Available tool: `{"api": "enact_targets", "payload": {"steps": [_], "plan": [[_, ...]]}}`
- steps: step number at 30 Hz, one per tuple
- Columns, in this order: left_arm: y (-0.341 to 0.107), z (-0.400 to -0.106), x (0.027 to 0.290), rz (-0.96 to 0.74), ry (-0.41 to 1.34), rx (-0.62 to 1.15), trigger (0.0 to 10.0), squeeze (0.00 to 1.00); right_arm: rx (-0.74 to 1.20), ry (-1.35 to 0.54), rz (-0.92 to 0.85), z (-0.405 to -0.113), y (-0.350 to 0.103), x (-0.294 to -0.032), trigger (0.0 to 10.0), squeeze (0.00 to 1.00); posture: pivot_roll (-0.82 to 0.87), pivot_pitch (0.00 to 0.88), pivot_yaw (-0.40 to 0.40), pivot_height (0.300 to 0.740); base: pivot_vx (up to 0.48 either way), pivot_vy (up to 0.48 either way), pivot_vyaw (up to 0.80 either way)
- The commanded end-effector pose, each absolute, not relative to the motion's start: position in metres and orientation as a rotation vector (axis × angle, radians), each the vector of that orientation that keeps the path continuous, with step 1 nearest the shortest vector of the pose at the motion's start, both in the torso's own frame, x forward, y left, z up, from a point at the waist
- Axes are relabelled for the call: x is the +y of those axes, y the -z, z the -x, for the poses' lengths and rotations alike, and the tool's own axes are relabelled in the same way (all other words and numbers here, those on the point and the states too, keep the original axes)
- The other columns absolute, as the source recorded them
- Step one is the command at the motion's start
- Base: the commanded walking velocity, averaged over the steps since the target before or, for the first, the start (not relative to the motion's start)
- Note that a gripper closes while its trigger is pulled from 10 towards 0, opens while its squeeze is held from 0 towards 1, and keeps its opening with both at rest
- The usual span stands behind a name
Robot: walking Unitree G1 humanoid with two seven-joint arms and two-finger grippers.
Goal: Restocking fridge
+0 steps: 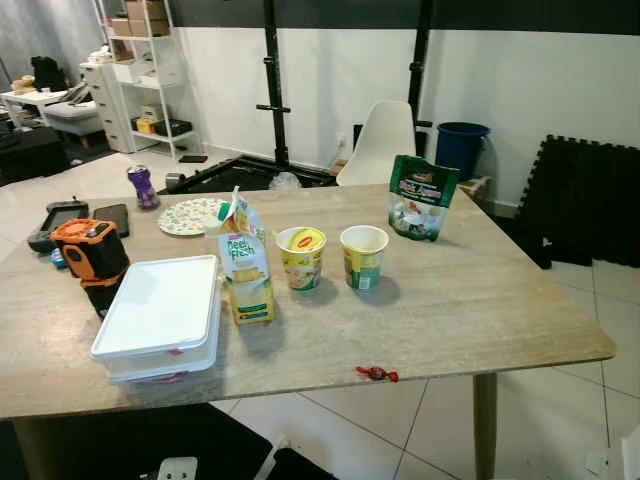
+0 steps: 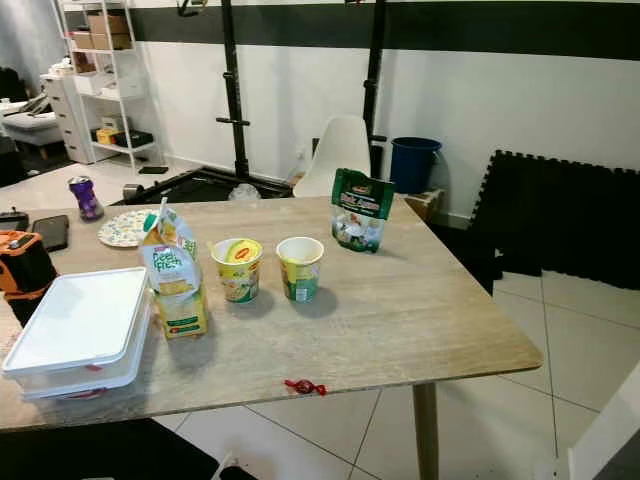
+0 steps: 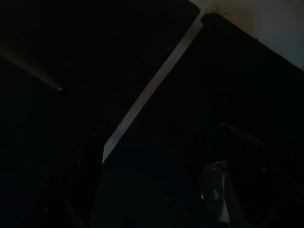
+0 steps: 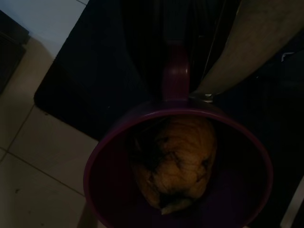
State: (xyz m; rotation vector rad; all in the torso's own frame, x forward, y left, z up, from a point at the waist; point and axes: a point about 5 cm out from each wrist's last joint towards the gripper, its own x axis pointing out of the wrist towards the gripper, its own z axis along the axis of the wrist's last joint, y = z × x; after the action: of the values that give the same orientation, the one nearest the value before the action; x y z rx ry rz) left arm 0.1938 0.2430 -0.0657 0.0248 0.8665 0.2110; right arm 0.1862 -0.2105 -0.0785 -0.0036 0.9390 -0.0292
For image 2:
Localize black handheld screen controller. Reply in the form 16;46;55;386
0;207;31;233

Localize orange black power tool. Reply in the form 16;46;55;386
0;230;58;326

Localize black smartphone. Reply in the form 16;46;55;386
30;214;71;253

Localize purple drink can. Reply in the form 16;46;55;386
68;176;105;223

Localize white lidded container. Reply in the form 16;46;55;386
2;266;151;379
15;340;151;403

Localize white sofa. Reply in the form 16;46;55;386
0;105;61;151

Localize floral paper plate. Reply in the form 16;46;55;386
98;208;161;249

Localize white drawer cabinet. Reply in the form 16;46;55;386
43;72;91;163

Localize Peel Fresh juice carton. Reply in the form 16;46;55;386
138;197;211;339

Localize white shelf unit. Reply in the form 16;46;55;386
57;0;148;169

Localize Maggi cup yellow lid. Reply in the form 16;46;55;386
210;237;264;305

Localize clear plastic bag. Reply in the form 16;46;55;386
228;182;261;204

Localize black squat rack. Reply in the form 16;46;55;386
125;0;391;206

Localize open Maggi noodle cup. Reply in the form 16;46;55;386
275;236;326;303

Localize red wrapped candy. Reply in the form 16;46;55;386
283;378;329;397

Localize white shell chair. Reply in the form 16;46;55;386
292;114;373;199

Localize green stock pouch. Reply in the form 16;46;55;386
329;167;397;254

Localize wooden table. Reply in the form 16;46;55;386
0;195;544;480

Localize blue plastic bin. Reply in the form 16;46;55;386
390;136;443;195

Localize small cardboard box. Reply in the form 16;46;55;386
402;188;446;223

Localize black foam puzzle mats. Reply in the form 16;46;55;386
467;149;640;293

